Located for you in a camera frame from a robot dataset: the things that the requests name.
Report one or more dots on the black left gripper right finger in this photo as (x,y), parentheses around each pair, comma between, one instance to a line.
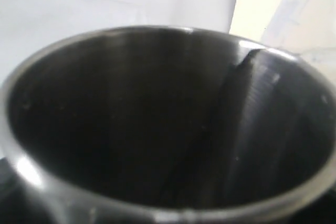
(315,204)

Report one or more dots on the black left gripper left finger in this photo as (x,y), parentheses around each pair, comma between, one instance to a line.
(17,206)

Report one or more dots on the stainless steel tumbler cup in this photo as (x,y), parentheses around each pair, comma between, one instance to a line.
(151,124)

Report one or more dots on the clear tall plastic container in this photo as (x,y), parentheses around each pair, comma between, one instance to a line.
(305,27)

